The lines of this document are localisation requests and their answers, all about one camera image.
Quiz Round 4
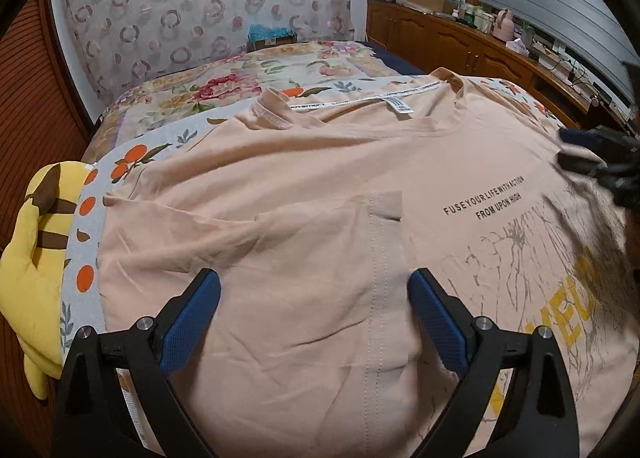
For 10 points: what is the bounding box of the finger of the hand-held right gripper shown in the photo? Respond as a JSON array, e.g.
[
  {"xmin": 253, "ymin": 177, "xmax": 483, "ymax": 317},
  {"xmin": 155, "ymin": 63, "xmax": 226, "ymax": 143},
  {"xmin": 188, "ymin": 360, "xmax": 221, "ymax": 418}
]
[
  {"xmin": 556, "ymin": 150, "xmax": 606, "ymax": 175},
  {"xmin": 558, "ymin": 126, "xmax": 603, "ymax": 146}
]

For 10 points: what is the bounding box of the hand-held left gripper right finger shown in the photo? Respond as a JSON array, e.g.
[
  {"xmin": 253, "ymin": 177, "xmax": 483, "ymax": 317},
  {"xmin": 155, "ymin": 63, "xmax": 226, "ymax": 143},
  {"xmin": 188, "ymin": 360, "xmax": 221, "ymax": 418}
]
[{"xmin": 407, "ymin": 268, "xmax": 593, "ymax": 458}]

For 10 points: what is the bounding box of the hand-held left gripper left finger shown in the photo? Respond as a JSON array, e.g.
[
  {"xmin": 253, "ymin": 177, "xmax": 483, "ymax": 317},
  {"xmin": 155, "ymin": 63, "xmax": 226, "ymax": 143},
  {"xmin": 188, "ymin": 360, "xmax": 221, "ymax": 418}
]
[{"xmin": 50, "ymin": 268, "xmax": 222, "ymax": 458}]

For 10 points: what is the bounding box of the pale peach printed t-shirt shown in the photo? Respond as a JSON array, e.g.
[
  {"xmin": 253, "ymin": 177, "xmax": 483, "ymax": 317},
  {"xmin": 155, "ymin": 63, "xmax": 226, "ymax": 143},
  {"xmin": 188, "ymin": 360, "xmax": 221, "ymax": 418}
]
[{"xmin": 97, "ymin": 67, "xmax": 640, "ymax": 458}]

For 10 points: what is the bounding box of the pink kettle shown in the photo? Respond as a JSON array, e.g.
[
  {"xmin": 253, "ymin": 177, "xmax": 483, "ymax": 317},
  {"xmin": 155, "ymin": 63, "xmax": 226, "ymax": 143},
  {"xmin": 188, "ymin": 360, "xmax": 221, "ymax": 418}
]
[{"xmin": 494, "ymin": 9, "xmax": 515, "ymax": 39}]

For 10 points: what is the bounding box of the wooden cabinet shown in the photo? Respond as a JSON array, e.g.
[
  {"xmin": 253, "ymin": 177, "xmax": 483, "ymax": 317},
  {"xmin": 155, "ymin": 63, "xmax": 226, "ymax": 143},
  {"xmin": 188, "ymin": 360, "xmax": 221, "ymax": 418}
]
[{"xmin": 366, "ymin": 0, "xmax": 631, "ymax": 129}]

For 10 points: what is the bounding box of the yellow plush toy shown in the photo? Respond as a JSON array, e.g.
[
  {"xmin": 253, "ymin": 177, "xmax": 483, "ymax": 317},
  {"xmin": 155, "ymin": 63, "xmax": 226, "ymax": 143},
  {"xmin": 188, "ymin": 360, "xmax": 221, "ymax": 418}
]
[{"xmin": 0, "ymin": 162, "xmax": 101, "ymax": 401}]

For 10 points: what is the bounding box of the orange fruit print bedsheet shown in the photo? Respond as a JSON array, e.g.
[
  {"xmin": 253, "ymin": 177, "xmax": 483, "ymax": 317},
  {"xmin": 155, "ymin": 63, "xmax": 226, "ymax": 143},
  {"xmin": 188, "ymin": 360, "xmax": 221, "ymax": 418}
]
[{"xmin": 59, "ymin": 74, "xmax": 568, "ymax": 458}]

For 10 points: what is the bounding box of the dark blue mattress cover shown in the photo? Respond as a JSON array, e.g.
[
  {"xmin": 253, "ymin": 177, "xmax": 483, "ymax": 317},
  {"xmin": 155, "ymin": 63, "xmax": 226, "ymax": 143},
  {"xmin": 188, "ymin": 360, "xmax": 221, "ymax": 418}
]
[{"xmin": 357, "ymin": 40, "xmax": 437, "ymax": 77}]

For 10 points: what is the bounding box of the cardboard box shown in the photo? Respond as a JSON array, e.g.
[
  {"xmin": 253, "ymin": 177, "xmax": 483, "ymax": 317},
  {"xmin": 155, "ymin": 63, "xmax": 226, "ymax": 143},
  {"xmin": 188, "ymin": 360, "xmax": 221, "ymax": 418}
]
[{"xmin": 406, "ymin": 0, "xmax": 461, "ymax": 14}]

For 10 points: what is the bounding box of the floral quilt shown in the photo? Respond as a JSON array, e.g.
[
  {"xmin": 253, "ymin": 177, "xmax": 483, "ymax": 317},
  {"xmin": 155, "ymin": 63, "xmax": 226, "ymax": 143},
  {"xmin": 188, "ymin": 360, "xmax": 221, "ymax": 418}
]
[{"xmin": 80, "ymin": 40, "xmax": 401, "ymax": 164}]

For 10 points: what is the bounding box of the ribbed wooden wardrobe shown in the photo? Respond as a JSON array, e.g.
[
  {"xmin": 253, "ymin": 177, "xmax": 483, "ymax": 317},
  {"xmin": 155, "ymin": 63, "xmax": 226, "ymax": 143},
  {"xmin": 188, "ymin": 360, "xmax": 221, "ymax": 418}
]
[{"xmin": 0, "ymin": 0, "xmax": 93, "ymax": 249}]

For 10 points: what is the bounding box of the teal fluffy item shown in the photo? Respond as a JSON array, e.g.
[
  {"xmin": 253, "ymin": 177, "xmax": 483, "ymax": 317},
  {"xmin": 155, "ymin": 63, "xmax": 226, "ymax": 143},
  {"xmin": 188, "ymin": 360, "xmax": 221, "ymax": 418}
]
[{"xmin": 248, "ymin": 23, "xmax": 296, "ymax": 42}]

